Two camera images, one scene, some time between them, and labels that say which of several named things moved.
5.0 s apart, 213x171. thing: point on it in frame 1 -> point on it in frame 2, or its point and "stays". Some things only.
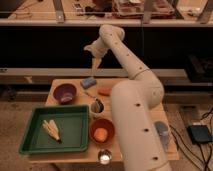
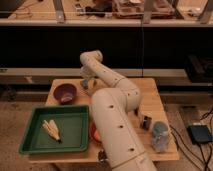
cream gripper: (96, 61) -> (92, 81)
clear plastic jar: (163, 129) stays
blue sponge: (88, 82) stays
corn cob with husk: (52, 129) stays
